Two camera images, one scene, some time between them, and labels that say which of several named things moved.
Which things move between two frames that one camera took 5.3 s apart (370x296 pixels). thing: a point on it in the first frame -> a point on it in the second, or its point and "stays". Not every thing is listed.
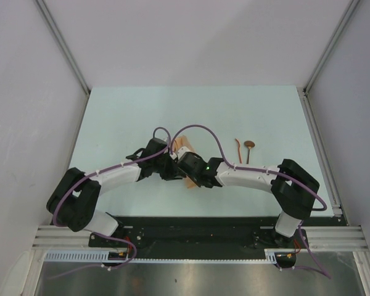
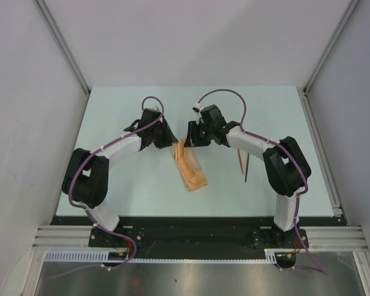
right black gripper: (190, 177) -> (192, 139)
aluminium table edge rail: (205, 238) stays
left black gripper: (174, 172) -> (168, 139)
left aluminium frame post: (65, 44) stays
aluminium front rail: (322, 237) stays
